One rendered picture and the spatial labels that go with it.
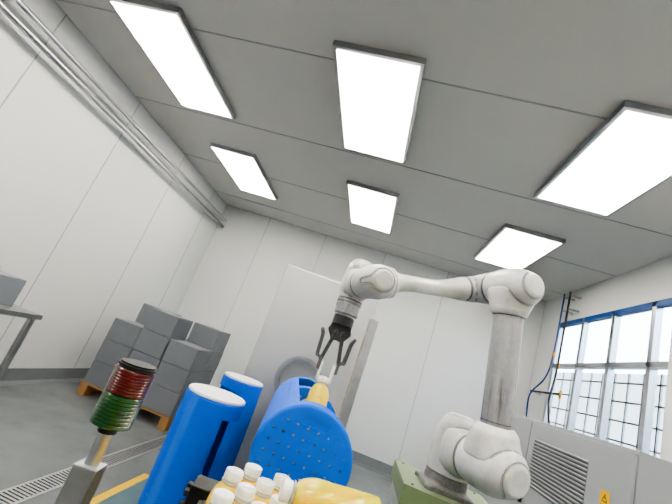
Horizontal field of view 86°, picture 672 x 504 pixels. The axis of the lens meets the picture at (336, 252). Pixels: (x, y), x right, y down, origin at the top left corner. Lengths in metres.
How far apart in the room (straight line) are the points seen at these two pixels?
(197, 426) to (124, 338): 3.47
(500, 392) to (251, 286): 5.78
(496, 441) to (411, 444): 5.13
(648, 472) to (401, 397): 4.43
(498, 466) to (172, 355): 4.05
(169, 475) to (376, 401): 4.79
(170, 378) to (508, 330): 4.07
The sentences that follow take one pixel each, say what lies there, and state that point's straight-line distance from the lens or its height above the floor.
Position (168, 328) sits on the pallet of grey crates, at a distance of 4.93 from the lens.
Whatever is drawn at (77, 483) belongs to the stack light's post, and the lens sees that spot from 0.76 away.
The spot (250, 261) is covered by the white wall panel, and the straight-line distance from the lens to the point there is 6.94.
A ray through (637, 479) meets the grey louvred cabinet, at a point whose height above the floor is 1.33.
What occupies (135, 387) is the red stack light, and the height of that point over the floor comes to 1.23.
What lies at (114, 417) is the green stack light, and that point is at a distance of 0.71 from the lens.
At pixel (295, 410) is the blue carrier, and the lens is 1.12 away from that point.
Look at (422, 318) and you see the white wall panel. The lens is 6.48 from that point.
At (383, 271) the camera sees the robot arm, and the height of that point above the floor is 1.66.
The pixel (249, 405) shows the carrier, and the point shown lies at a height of 0.90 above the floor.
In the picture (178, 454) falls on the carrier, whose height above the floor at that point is 0.79.
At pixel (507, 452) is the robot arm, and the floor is 1.28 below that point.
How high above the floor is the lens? 1.38
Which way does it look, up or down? 15 degrees up
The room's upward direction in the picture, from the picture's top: 20 degrees clockwise
